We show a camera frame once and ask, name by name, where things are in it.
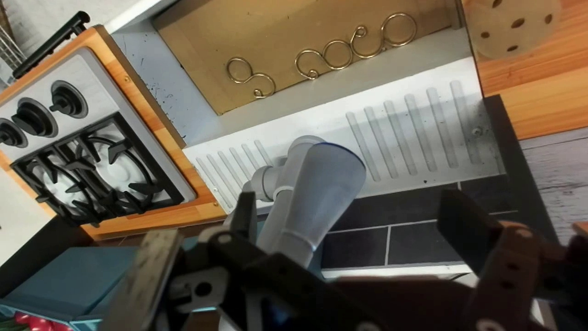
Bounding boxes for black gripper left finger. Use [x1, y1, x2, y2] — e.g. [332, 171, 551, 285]
[230, 190, 259, 245]

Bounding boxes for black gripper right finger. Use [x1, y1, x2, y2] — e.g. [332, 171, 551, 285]
[435, 188, 507, 276]

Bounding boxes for grey faucet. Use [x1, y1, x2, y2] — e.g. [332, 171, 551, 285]
[242, 134, 369, 270]

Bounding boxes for white sink with drainboard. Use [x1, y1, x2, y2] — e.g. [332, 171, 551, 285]
[112, 0, 511, 213]

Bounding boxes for wooden countertop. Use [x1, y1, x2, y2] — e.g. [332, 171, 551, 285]
[461, 0, 588, 144]

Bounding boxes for black burner grate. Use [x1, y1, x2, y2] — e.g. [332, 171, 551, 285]
[9, 112, 185, 226]

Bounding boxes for silver gas cooktop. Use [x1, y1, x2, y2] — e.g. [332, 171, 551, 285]
[0, 46, 198, 226]

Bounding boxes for black stove knob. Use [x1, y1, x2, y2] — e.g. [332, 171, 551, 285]
[48, 79, 90, 121]
[0, 116, 29, 151]
[9, 98, 61, 140]

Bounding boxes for red toy food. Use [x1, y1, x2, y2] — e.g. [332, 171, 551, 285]
[9, 311, 61, 331]

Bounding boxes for black vertical frame post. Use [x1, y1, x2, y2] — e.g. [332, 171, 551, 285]
[483, 92, 560, 243]

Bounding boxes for grey wood wall panel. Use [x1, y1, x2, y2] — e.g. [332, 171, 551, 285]
[518, 127, 588, 248]

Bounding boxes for gold double ring ornament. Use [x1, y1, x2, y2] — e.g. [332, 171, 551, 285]
[224, 55, 279, 101]

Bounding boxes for toy stove with wooden frame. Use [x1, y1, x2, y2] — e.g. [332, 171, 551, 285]
[0, 24, 228, 243]

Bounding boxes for black bar handle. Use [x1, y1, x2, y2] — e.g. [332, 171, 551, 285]
[11, 9, 92, 81]

